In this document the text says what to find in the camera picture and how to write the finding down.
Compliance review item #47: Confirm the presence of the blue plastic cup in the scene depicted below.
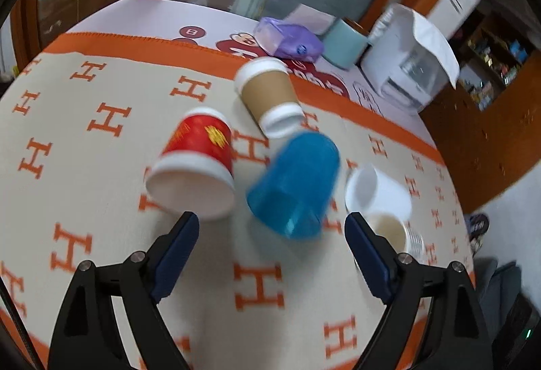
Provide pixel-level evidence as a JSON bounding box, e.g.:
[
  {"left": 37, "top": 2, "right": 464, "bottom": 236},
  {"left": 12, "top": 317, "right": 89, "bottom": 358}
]
[{"left": 246, "top": 132, "right": 340, "bottom": 240}]

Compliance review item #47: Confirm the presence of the grey plaid paper cup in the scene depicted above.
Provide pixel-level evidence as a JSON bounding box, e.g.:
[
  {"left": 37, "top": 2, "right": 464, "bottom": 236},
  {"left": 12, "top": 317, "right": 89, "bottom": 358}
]
[{"left": 365, "top": 213, "right": 425, "bottom": 261}]

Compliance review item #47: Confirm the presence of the white plastic cup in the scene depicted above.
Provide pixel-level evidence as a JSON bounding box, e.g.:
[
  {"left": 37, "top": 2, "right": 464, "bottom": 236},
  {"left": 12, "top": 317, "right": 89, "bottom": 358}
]
[{"left": 345, "top": 164, "right": 413, "bottom": 222}]

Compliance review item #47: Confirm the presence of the red paper cup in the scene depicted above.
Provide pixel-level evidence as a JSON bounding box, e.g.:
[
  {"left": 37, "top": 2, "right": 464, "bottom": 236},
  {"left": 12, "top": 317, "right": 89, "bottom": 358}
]
[{"left": 145, "top": 107, "right": 236, "bottom": 221}]

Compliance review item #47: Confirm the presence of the brown sleeved paper cup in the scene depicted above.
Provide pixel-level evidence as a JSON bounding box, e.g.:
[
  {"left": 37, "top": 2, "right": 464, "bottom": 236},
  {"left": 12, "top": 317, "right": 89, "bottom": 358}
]
[{"left": 234, "top": 57, "right": 304, "bottom": 139}]

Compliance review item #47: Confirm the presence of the dark wooden shelf cabinet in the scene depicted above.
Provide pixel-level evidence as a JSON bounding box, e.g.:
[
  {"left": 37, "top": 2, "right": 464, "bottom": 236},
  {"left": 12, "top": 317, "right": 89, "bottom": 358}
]
[{"left": 421, "top": 10, "right": 540, "bottom": 212}]

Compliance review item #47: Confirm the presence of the orange beige H-pattern cloth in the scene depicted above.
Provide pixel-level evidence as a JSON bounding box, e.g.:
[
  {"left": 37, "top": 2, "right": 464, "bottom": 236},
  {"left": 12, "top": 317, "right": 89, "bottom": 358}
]
[{"left": 1, "top": 33, "right": 473, "bottom": 369}]

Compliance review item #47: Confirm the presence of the white appliance with cloth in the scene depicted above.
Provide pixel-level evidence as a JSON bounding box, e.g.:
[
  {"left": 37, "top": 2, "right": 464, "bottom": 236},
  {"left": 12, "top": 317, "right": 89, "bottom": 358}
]
[{"left": 360, "top": 4, "right": 460, "bottom": 114}]

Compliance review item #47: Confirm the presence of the light blue canister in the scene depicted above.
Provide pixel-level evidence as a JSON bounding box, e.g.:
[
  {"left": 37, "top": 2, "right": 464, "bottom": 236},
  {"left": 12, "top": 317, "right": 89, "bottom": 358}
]
[{"left": 322, "top": 17, "right": 369, "bottom": 70}]

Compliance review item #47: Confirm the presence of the white printed table cover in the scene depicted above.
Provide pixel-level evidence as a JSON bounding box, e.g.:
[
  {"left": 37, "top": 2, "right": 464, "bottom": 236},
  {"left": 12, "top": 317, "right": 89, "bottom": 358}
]
[{"left": 70, "top": 0, "right": 434, "bottom": 145}]

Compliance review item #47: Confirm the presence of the purple tissue pack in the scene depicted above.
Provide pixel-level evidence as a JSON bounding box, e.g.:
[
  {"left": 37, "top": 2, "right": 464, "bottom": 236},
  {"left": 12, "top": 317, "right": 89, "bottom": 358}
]
[{"left": 253, "top": 4, "right": 336, "bottom": 63}]

